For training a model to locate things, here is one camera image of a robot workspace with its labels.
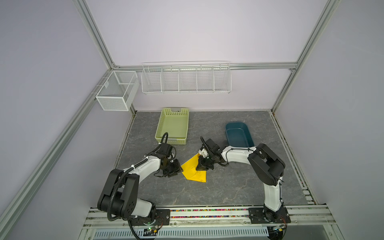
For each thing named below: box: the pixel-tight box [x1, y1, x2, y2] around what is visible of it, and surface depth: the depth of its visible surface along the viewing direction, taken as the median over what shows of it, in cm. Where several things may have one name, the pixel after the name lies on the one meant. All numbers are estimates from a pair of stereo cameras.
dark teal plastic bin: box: [225, 122, 255, 147], surface depth 109 cm
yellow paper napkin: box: [180, 153, 207, 183], surface depth 90 cm
